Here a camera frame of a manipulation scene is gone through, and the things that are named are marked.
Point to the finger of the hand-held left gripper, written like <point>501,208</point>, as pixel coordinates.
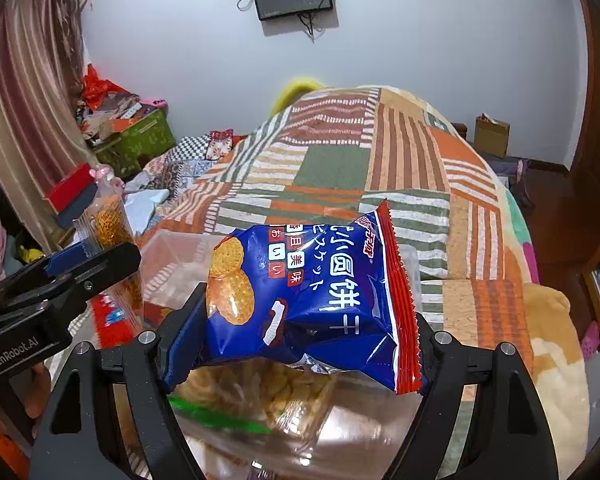
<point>107,267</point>
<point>67,259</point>

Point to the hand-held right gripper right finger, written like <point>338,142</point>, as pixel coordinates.
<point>430,355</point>

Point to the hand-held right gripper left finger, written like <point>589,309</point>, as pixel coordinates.
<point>180,332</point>

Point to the clear packet orange fried snacks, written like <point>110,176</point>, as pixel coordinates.
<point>111,222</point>

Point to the clear plastic zip bag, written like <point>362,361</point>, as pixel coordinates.
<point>360,425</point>

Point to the clear packet golden crackers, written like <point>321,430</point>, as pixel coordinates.
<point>260,392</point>

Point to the blue biscuit packet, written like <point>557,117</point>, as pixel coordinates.
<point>305,300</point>

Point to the person's left hand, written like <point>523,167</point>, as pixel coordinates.
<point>39,390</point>

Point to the red snack packet white label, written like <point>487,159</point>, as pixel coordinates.
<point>111,316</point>

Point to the pale blue cloth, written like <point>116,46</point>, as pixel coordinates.
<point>145,207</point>

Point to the red box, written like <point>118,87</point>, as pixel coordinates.
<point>72,185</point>

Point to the cream fleece blanket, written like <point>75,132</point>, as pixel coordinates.
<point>555,350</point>

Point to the green storage box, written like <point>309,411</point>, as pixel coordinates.
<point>140,142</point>

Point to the checked patchwork quilt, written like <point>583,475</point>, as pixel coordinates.
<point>200,157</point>

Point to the pile of paper clutter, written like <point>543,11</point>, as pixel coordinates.
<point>115,112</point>

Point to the striped brown curtain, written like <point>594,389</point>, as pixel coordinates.
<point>25,110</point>

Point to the red plastic bag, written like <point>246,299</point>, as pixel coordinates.
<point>100,87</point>

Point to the dark clothes pile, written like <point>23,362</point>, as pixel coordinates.
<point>517,182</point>

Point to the cardboard box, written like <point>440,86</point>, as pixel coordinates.
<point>491,137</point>

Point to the yellow hoop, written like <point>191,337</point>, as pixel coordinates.
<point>295,91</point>

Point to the wooden door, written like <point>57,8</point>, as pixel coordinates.
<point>597,135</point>

